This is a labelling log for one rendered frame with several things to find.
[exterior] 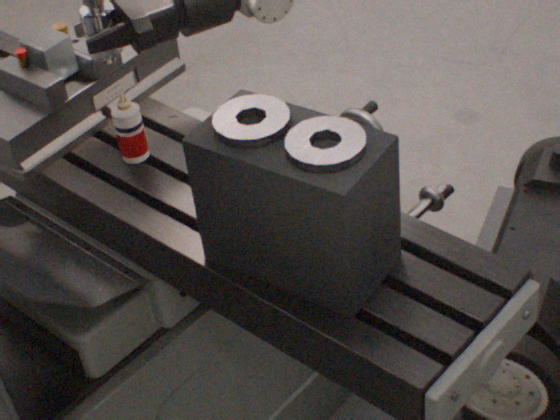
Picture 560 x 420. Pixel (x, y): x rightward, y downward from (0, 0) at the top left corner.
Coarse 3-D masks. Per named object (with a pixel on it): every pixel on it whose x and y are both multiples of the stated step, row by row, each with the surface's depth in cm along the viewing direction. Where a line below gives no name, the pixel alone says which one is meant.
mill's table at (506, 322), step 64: (192, 128) 148; (64, 192) 141; (128, 192) 141; (128, 256) 138; (192, 256) 126; (448, 256) 122; (256, 320) 123; (320, 320) 115; (384, 320) 115; (448, 320) 114; (512, 320) 115; (384, 384) 111; (448, 384) 108
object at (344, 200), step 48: (240, 96) 119; (192, 144) 113; (240, 144) 111; (288, 144) 109; (336, 144) 110; (384, 144) 109; (192, 192) 118; (240, 192) 113; (288, 192) 108; (336, 192) 104; (384, 192) 111; (240, 240) 119; (288, 240) 113; (336, 240) 108; (384, 240) 116; (288, 288) 119; (336, 288) 113
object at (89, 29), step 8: (112, 16) 130; (88, 24) 129; (96, 24) 129; (104, 24) 129; (112, 24) 130; (88, 32) 130; (96, 32) 130; (120, 48) 133; (96, 56) 132; (104, 56) 132; (112, 56) 133
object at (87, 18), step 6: (84, 6) 131; (108, 6) 130; (84, 12) 129; (90, 12) 129; (96, 12) 129; (102, 12) 129; (108, 12) 129; (84, 18) 129; (90, 18) 128; (96, 18) 128; (102, 18) 129; (108, 18) 129
